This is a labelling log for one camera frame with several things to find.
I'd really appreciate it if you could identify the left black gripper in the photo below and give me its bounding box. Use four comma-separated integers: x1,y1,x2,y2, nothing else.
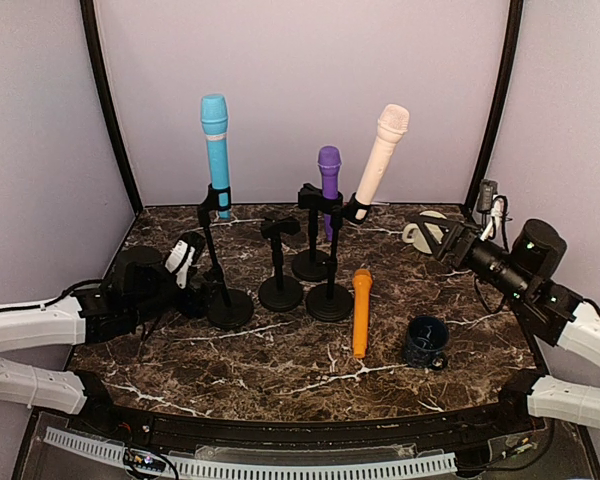
129,276,222,327

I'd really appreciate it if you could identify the black stand of blue microphone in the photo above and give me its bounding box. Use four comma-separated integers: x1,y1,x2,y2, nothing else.
197,184,254,331

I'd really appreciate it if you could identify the black stand of orange microphone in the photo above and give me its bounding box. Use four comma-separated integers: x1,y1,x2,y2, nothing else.
258,216,304,312

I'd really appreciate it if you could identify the orange microphone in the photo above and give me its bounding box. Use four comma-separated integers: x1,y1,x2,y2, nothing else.
352,269,373,359

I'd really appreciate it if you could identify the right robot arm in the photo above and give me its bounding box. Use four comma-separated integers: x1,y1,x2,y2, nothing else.
411,215,600,434

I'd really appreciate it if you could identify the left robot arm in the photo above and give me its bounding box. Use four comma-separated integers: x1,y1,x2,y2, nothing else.
0,240,207,436

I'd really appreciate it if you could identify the black stand of purple microphone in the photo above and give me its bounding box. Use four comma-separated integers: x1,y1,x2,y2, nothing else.
291,183,343,283

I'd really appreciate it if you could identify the black stand of pink microphone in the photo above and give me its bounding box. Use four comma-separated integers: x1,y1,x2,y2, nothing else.
305,194,371,323

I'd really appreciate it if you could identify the pink microphone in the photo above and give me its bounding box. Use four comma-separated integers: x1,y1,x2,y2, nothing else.
355,104,410,206

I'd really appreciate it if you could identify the purple microphone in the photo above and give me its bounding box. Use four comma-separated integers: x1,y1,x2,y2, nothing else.
317,145,343,243

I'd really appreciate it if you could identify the blue microphone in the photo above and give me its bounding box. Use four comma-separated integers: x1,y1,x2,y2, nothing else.
200,94,231,220

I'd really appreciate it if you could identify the white ribbed mug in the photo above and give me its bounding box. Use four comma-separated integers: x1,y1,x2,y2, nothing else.
402,209,449,254

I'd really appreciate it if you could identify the dark blue mug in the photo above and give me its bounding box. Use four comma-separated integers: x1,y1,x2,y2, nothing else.
402,316,450,371

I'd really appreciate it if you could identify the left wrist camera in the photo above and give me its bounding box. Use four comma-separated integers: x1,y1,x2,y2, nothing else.
165,231,206,290

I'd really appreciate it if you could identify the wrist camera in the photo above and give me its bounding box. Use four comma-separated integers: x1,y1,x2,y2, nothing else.
476,179,508,240
165,231,206,290

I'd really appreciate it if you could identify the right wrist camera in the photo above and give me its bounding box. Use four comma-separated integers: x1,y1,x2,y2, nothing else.
476,179,508,240

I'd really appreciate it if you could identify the black front rail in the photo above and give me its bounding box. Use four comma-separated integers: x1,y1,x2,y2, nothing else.
69,403,544,450

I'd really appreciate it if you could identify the white slotted cable duct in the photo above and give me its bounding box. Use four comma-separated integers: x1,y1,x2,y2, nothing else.
43,427,458,479

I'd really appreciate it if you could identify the right black frame post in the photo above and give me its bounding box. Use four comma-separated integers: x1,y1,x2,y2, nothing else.
474,0,525,181

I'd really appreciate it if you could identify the black frame post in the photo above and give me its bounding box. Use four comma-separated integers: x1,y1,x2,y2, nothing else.
474,0,525,181
79,0,144,216

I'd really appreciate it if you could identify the left black frame post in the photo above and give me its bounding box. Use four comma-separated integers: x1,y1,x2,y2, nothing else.
79,0,144,216

